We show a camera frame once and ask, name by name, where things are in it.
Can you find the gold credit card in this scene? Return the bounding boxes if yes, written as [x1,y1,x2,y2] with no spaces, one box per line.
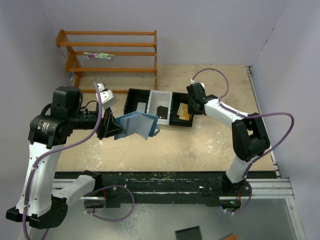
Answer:
[177,102,190,121]

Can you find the blue leather card holder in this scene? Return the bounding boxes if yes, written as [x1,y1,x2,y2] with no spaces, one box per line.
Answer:
[114,111,161,140]

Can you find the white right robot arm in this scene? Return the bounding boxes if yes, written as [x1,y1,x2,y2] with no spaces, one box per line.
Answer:
[186,81,270,193]

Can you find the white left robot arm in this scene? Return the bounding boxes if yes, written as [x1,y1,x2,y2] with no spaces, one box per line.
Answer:
[5,83,124,230]

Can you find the silver VIP credit card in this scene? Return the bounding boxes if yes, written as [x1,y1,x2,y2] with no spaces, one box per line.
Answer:
[136,102,146,113]

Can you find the black VIP credit card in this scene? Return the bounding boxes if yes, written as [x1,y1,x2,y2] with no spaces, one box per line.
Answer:
[156,105,169,120]

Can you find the black card holder on floor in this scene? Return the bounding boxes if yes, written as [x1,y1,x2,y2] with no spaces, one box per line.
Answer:
[175,226,203,240]

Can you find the orange card holder on floor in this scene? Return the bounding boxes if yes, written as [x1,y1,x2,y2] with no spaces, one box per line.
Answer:
[219,233,238,240]

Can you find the three-compartment sorting tray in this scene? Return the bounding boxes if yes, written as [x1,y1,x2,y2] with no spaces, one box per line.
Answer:
[123,88,194,128]

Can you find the coloured markers on rack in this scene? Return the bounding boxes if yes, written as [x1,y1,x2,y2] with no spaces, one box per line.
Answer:
[83,52,115,61]

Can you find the orange wooden rack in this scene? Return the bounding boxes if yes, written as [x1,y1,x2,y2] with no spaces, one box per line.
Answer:
[55,29,158,90]

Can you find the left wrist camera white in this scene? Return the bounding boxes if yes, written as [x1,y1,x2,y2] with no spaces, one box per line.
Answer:
[96,83,118,110]

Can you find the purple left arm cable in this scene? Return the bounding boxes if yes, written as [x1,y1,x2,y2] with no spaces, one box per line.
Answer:
[21,82,106,240]

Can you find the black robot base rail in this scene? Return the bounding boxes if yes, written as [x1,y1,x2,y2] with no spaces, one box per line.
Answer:
[54,170,251,208]

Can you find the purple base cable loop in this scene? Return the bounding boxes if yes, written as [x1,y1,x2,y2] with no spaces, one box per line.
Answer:
[83,184,136,222]

